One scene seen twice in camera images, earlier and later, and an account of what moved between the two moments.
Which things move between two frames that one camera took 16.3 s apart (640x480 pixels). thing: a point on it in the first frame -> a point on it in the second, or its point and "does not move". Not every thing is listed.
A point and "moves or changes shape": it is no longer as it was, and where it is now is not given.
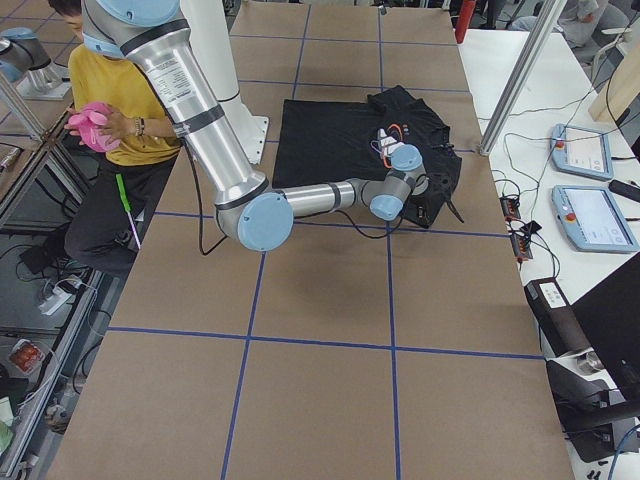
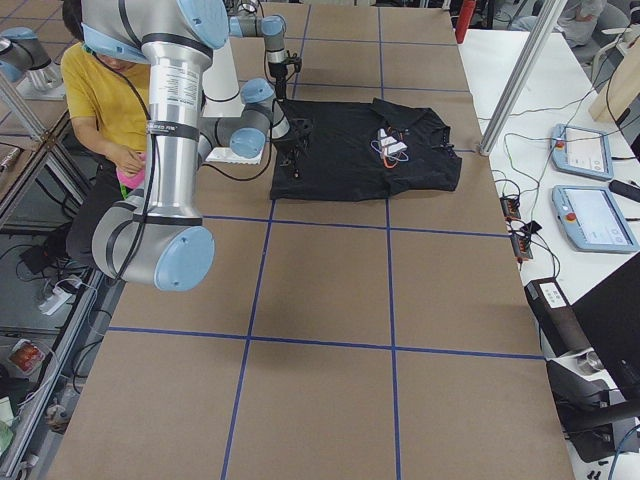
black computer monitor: x=610 y=315 does not move
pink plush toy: x=95 y=132 -> x=134 y=181
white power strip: x=53 y=302 does not move
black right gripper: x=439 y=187 -> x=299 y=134
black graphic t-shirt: x=333 y=142 moves or changes shape
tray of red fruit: x=26 y=355 does not move
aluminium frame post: x=549 y=14 does not move
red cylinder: x=464 y=20 does not move
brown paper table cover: x=358 y=348 does not move
